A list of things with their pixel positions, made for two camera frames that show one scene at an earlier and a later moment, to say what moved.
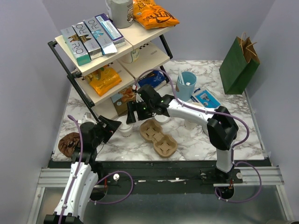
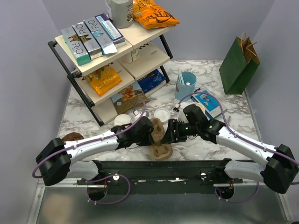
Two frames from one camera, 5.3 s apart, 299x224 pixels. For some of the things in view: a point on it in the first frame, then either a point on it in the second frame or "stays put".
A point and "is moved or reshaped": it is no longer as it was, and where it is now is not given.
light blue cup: x=184 y=93 stays put
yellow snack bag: x=103 y=80 stays put
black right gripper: x=132 y=106 to x=170 y=137
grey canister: x=121 y=12 stays put
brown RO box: x=94 y=49 stays put
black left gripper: x=110 y=129 to x=148 y=139
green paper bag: x=239 y=66 stays put
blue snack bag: x=153 y=79 stays put
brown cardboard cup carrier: x=165 y=145 is moved or reshaped
